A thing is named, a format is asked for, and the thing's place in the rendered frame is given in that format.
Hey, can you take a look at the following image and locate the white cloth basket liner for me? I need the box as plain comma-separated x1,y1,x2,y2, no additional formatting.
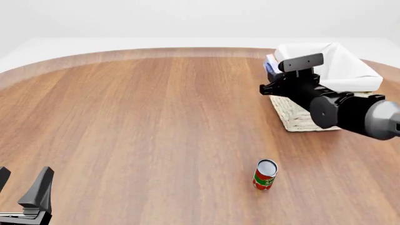
274,42,384,93

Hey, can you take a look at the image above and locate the woven pale wicker basket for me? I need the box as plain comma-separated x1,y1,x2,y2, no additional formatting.
268,91,381,133

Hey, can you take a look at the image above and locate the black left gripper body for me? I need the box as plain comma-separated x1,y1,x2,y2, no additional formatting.
0,210,53,225

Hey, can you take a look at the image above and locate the red and green soup tin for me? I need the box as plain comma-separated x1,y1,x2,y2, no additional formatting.
252,158,279,192

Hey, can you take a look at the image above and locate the blue and white food box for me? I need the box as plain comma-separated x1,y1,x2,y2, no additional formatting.
264,54,282,75

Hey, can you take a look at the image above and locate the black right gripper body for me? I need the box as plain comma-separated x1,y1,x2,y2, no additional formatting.
259,69,322,99

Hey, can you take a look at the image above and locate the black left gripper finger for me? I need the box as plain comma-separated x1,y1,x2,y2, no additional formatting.
17,166,55,214
0,166,12,193

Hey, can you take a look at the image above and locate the flat dark plate on stalk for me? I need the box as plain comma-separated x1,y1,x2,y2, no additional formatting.
277,52,324,78

